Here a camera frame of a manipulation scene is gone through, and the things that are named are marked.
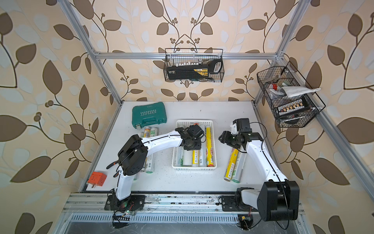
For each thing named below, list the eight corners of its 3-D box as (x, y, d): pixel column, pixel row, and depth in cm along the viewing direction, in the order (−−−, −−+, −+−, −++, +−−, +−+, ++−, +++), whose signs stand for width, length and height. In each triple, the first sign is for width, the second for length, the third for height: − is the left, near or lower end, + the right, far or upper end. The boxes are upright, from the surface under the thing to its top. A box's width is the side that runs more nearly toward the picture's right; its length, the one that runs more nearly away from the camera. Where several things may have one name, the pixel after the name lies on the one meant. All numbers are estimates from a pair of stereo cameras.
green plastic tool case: (133, 129, 105) (131, 126, 101) (134, 110, 117) (132, 106, 113) (168, 122, 108) (167, 119, 105) (164, 104, 121) (164, 101, 117)
